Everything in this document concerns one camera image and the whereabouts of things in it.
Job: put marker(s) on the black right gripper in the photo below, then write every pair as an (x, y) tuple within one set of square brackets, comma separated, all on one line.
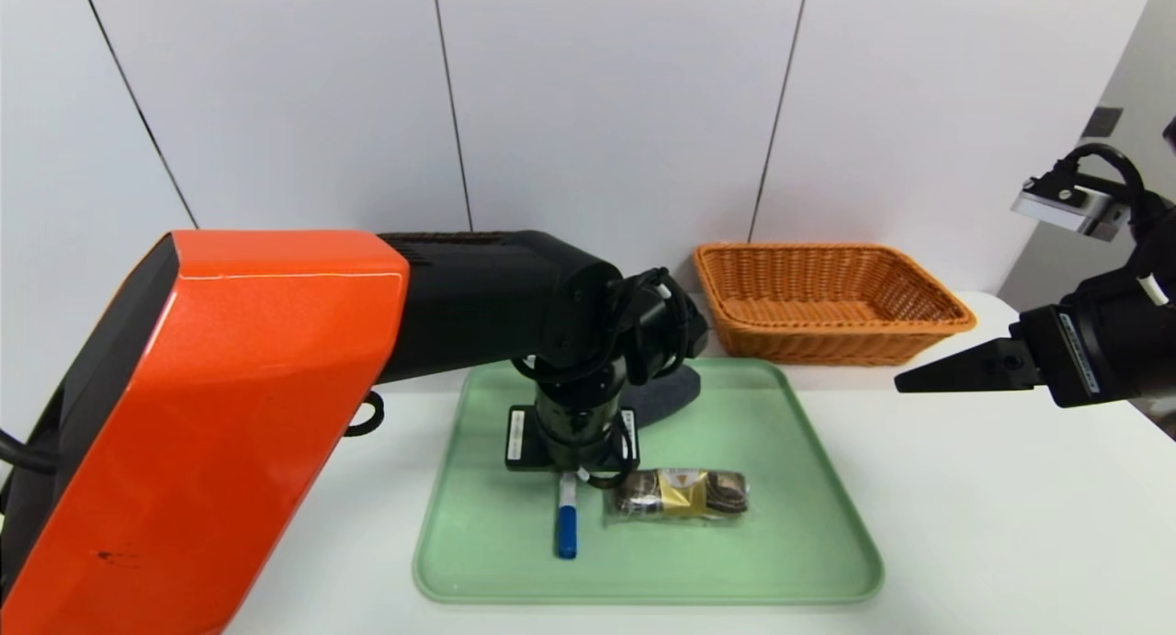
[(1066, 352)]

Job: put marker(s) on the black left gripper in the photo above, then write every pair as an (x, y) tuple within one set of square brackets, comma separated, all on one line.
[(528, 442)]

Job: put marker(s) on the white marker with blue cap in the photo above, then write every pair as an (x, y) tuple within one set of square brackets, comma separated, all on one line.
[(567, 525)]

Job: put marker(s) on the dark grey cloth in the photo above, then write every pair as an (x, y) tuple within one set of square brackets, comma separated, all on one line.
[(671, 396)]

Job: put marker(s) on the Ferrero Rocher chocolate pack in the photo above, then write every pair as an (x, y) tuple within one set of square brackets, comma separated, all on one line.
[(684, 493)]

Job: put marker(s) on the orange and black left arm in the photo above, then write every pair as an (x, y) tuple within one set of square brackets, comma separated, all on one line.
[(230, 387)]

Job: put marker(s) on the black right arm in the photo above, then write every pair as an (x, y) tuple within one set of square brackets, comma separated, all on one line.
[(1167, 341)]

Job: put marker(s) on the orange wicker basket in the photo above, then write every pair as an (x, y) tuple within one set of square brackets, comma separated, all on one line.
[(827, 345)]

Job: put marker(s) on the dark brown wicker basket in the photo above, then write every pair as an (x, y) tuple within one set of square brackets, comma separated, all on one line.
[(441, 237)]

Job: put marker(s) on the green plastic tray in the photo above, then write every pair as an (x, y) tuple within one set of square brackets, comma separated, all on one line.
[(790, 543)]

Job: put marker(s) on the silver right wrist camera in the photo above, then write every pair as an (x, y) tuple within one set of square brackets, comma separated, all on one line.
[(1070, 210)]

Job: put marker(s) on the black wall fixture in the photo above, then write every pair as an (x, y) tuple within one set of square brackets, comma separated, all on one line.
[(1102, 122)]

